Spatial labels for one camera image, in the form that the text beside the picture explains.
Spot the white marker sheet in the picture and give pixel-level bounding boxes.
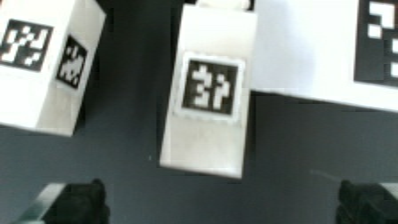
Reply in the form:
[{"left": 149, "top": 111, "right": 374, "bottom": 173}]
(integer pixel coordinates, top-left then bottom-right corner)
[{"left": 250, "top": 0, "right": 398, "bottom": 113}]

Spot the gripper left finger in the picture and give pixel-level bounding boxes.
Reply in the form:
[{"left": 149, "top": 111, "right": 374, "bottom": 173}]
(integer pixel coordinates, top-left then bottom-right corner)
[{"left": 12, "top": 179, "right": 110, "bottom": 224}]

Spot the white table leg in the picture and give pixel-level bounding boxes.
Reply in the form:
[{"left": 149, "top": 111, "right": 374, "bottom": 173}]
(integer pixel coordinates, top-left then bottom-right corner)
[
  {"left": 0, "top": 0, "right": 106, "bottom": 136},
  {"left": 159, "top": 0, "right": 257, "bottom": 178}
]

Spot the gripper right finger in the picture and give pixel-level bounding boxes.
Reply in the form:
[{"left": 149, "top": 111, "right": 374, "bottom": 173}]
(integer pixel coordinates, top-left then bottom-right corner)
[{"left": 335, "top": 180, "right": 398, "bottom": 224}]

